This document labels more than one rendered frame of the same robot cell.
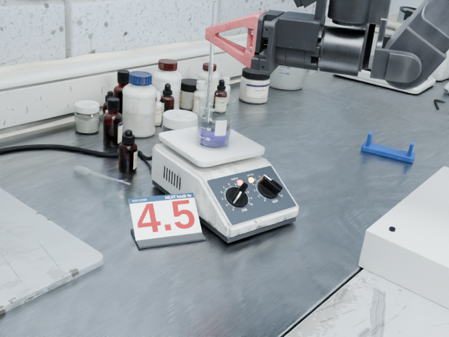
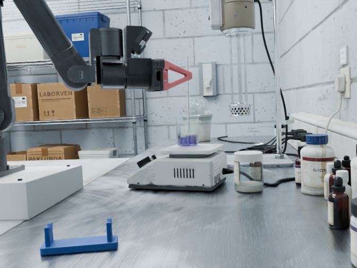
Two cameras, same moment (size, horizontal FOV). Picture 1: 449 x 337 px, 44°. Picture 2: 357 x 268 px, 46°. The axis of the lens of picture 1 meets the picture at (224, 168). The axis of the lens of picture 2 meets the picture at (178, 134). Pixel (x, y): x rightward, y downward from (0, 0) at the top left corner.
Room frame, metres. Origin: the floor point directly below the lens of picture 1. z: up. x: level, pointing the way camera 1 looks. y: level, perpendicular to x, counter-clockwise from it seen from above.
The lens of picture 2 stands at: (1.57, -0.47, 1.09)
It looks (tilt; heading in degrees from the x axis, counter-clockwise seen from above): 5 degrees down; 150
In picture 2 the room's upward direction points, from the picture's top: 3 degrees counter-clockwise
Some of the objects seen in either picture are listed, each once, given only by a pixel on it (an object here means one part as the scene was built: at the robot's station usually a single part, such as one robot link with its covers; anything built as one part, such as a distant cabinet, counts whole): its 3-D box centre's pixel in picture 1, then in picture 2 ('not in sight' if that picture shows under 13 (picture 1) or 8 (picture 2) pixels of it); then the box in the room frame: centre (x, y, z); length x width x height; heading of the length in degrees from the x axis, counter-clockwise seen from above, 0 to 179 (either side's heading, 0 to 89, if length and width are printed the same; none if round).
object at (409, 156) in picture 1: (389, 146); (79, 235); (1.02, -0.31, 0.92); 0.10 x 0.03 x 0.04; 67
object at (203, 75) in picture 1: (208, 82); not in sight; (1.23, 0.06, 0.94); 0.05 x 0.05 x 0.09
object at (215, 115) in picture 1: (213, 120); (188, 130); (0.75, 0.02, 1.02); 0.06 x 0.05 x 0.08; 53
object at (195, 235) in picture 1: (166, 218); not in sight; (0.64, 0.07, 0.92); 0.09 x 0.06 x 0.04; 115
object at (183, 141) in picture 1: (211, 143); (192, 149); (0.77, 0.02, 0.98); 0.12 x 0.12 x 0.01; 40
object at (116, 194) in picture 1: (122, 194); (222, 171); (0.71, 0.14, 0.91); 0.06 x 0.06 x 0.02
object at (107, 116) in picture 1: (113, 122); (303, 165); (0.92, 0.20, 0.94); 0.03 x 0.03 x 0.08
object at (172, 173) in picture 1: (218, 176); (182, 167); (0.75, 0.01, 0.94); 0.22 x 0.13 x 0.08; 40
